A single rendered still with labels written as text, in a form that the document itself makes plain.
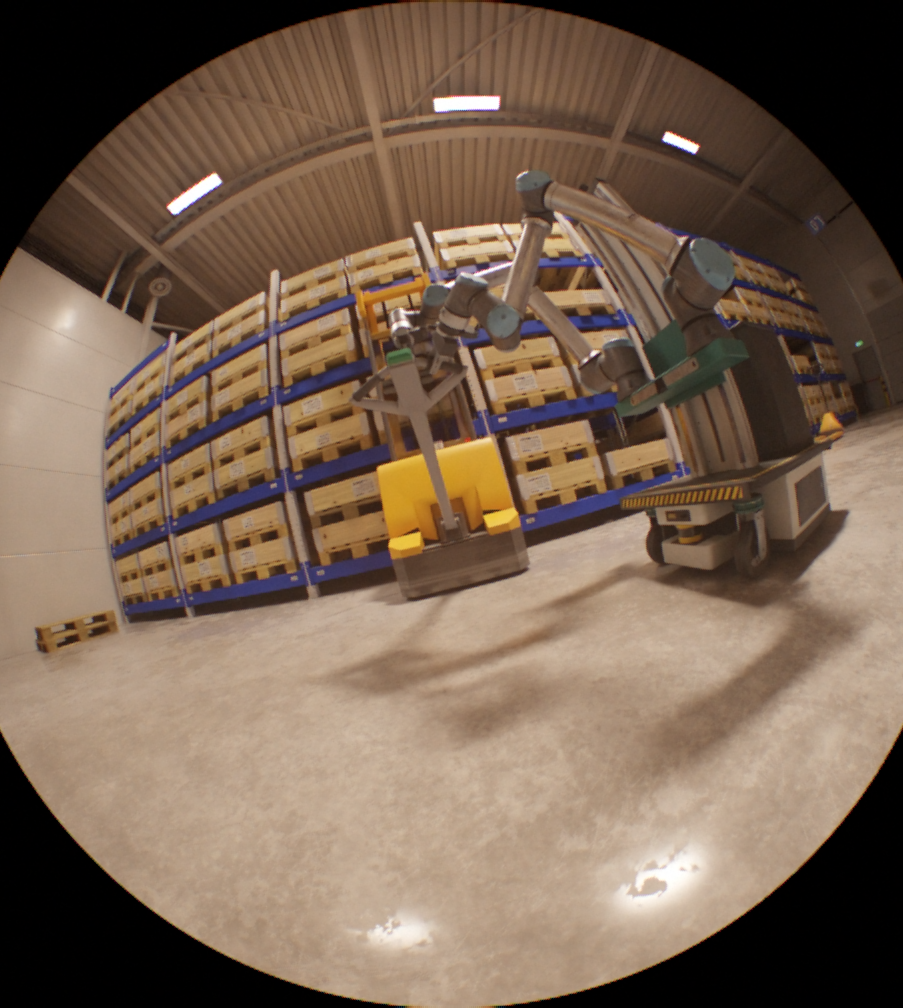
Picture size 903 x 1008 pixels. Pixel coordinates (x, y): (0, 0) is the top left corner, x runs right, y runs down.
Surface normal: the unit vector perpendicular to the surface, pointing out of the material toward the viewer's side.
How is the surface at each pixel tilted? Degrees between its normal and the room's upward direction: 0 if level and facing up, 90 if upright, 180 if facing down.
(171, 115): 180
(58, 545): 90
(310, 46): 180
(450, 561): 90
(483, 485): 74
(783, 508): 90
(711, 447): 90
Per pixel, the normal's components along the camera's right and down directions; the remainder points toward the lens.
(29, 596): 0.97, -0.25
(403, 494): -0.09, -0.30
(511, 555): -0.02, -0.04
